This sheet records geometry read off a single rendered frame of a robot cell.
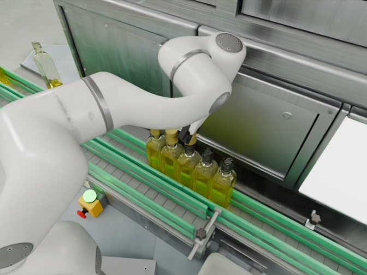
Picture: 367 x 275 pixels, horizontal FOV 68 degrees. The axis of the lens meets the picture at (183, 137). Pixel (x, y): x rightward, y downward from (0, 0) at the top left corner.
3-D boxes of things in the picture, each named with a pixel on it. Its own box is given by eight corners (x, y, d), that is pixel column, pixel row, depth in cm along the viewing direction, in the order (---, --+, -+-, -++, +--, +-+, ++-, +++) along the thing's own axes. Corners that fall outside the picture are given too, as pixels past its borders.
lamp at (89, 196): (99, 196, 98) (97, 191, 96) (90, 205, 96) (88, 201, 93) (90, 190, 100) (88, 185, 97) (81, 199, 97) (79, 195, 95)
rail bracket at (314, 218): (311, 225, 86) (328, 205, 76) (305, 243, 82) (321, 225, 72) (299, 218, 87) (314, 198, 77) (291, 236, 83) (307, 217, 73)
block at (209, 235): (216, 235, 90) (218, 227, 84) (201, 260, 85) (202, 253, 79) (206, 229, 91) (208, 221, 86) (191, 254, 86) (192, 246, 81)
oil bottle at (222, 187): (229, 204, 90) (239, 168, 74) (222, 218, 87) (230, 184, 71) (214, 196, 92) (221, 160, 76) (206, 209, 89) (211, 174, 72)
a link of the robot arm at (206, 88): (84, 103, 44) (188, 63, 53) (123, 166, 40) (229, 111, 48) (76, 65, 37) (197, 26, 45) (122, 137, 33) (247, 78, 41)
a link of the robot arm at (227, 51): (190, 73, 40) (155, 33, 43) (176, 115, 49) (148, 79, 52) (258, 49, 47) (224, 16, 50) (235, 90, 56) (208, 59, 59)
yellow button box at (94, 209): (108, 204, 104) (104, 195, 98) (94, 220, 100) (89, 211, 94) (95, 195, 106) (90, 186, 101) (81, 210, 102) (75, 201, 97)
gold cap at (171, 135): (173, 133, 79) (173, 123, 75) (180, 141, 77) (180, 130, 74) (163, 138, 78) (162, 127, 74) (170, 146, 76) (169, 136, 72)
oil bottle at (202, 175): (214, 196, 92) (220, 160, 76) (205, 209, 89) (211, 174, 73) (199, 189, 94) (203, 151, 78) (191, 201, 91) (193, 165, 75)
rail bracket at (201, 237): (220, 222, 85) (225, 203, 76) (193, 270, 76) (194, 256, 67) (212, 217, 87) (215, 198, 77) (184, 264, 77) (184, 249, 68)
